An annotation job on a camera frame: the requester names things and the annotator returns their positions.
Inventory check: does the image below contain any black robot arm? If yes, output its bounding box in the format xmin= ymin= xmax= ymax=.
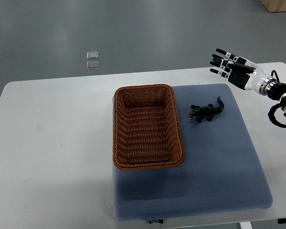
xmin=267 ymin=83 xmax=286 ymax=113

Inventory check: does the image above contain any upper floor metal plate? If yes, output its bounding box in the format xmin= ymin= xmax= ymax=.
xmin=86 ymin=51 xmax=99 ymax=60

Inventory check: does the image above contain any blue-grey foam cushion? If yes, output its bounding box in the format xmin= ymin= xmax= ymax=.
xmin=113 ymin=84 xmax=273 ymax=221

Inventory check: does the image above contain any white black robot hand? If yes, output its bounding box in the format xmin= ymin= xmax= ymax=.
xmin=210 ymin=48 xmax=278 ymax=95

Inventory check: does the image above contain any brown wicker basket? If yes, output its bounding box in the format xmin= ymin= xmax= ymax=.
xmin=112 ymin=84 xmax=185 ymax=171

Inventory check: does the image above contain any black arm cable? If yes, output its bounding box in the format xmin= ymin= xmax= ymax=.
xmin=267 ymin=70 xmax=286 ymax=128

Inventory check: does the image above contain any dark toy crocodile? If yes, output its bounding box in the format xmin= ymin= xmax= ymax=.
xmin=189 ymin=96 xmax=225 ymax=123

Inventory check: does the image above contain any wooden box corner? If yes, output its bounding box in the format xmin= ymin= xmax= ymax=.
xmin=260 ymin=0 xmax=286 ymax=13

